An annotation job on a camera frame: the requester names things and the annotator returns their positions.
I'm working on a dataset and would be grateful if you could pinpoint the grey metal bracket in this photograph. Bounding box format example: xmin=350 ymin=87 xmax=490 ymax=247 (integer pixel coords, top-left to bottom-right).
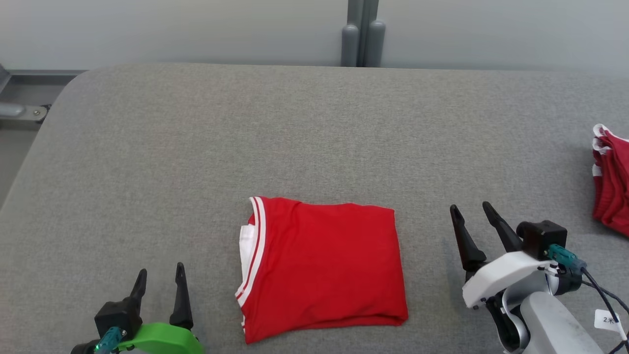
xmin=0 ymin=64 xmax=90 ymax=131

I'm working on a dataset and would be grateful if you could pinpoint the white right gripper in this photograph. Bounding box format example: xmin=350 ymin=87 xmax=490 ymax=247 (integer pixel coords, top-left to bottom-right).
xmin=449 ymin=201 xmax=559 ymax=310

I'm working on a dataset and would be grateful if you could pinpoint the red shorts white stripe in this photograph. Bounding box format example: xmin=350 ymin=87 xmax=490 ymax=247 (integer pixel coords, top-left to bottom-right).
xmin=591 ymin=123 xmax=629 ymax=239

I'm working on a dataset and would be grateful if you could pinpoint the grey double pillar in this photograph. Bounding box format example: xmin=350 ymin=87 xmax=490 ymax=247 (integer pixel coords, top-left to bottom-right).
xmin=341 ymin=0 xmax=387 ymax=68

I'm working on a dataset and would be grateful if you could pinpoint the white paper label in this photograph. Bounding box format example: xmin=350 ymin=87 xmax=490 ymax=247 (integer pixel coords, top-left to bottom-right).
xmin=593 ymin=308 xmax=623 ymax=331

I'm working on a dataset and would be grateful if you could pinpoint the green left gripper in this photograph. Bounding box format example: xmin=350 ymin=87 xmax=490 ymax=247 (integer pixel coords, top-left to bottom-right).
xmin=117 ymin=262 xmax=205 ymax=354

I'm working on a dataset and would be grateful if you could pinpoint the red Bulls basketball jersey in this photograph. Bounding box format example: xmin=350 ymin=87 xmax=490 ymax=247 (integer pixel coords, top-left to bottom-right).
xmin=234 ymin=196 xmax=409 ymax=345

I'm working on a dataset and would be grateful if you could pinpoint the black right cable teal plug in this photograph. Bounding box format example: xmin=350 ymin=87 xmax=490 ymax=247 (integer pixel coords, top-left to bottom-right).
xmin=545 ymin=243 xmax=629 ymax=347

